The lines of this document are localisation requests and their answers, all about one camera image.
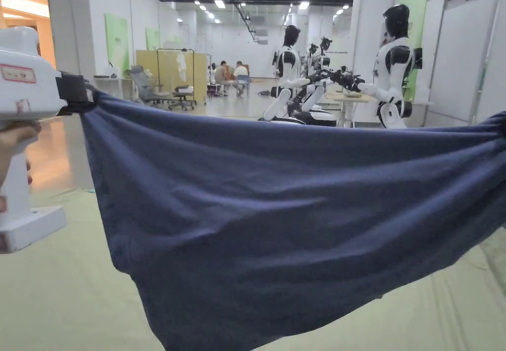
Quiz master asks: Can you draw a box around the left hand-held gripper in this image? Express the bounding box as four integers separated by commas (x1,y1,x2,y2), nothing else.
0,26,98,254

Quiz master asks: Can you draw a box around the dark blue garment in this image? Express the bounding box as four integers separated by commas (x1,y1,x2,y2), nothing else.
79,89,506,351

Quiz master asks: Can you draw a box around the person's left hand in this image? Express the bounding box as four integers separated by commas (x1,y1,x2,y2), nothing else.
0,121,42,213

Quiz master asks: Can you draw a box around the white table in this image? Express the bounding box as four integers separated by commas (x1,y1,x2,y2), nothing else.
93,62,136,101

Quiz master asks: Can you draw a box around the grey office chair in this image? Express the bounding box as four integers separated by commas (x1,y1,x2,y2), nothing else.
128,65,195,112

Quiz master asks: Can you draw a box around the clothes rack with white garment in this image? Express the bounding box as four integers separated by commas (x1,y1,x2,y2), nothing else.
156,48,197,106

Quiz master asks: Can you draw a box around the group of people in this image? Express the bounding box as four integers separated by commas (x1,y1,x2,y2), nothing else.
208,60,251,97

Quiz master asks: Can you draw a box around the white and black humanoid robot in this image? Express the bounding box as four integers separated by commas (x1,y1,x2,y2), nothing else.
258,25,303,122
288,37,356,127
339,4,424,130

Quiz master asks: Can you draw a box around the bed with pale green sheet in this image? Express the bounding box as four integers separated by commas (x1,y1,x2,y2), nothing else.
0,187,506,351

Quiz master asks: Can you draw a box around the light wooden table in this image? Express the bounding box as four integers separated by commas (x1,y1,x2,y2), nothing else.
324,88,377,129

